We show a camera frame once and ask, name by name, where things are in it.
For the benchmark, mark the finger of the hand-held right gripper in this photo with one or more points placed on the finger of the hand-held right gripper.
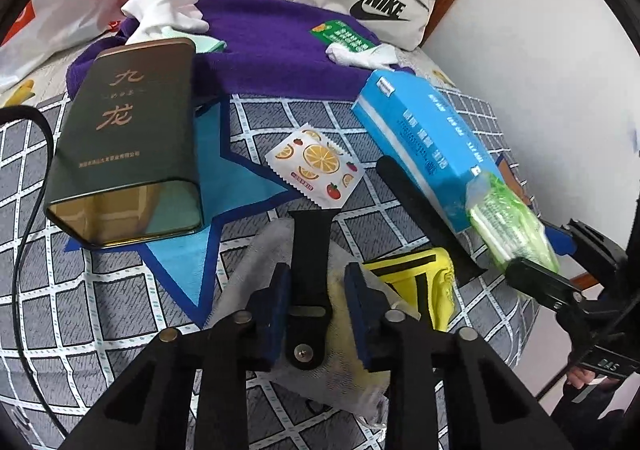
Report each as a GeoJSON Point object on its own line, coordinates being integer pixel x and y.
{"type": "Point", "coordinates": [540, 280]}
{"type": "Point", "coordinates": [560, 240]}

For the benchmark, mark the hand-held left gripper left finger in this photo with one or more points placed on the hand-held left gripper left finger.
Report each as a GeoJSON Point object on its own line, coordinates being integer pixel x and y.
{"type": "Point", "coordinates": [270, 320]}

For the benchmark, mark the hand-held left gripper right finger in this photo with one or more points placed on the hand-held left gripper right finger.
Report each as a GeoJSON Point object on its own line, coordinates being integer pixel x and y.
{"type": "Point", "coordinates": [362, 320]}

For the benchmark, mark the clear green plastic packet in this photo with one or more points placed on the clear green plastic packet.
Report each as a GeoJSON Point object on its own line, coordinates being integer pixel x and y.
{"type": "Point", "coordinates": [510, 225]}

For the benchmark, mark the yellow mesh bag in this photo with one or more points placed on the yellow mesh bag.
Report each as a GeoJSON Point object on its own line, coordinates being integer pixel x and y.
{"type": "Point", "coordinates": [425, 280]}

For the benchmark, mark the orange print wipe packet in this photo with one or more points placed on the orange print wipe packet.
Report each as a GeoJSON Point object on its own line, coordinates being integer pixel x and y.
{"type": "Point", "coordinates": [315, 160]}

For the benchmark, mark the white glove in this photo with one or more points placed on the white glove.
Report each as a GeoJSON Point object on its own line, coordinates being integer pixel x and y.
{"type": "Point", "coordinates": [160, 10]}
{"type": "Point", "coordinates": [370, 57]}

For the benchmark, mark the green foil packet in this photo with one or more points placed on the green foil packet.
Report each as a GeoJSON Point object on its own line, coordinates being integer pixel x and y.
{"type": "Point", "coordinates": [340, 32]}

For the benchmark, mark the person's right hand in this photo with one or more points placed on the person's right hand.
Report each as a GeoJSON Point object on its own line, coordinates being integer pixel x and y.
{"type": "Point", "coordinates": [582, 377]}

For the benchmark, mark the blue tissue box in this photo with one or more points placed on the blue tissue box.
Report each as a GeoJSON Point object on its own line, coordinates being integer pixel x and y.
{"type": "Point", "coordinates": [425, 130]}

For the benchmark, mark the dark green tin box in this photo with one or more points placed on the dark green tin box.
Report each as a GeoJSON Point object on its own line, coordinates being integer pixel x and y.
{"type": "Point", "coordinates": [125, 130]}

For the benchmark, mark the purple towel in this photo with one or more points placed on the purple towel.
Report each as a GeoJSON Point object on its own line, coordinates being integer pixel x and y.
{"type": "Point", "coordinates": [270, 40]}

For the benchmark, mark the light green cloth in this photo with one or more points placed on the light green cloth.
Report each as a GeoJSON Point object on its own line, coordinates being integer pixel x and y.
{"type": "Point", "coordinates": [205, 44]}

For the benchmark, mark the white plastic shopping bag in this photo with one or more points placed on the white plastic shopping bag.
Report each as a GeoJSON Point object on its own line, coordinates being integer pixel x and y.
{"type": "Point", "coordinates": [65, 15]}

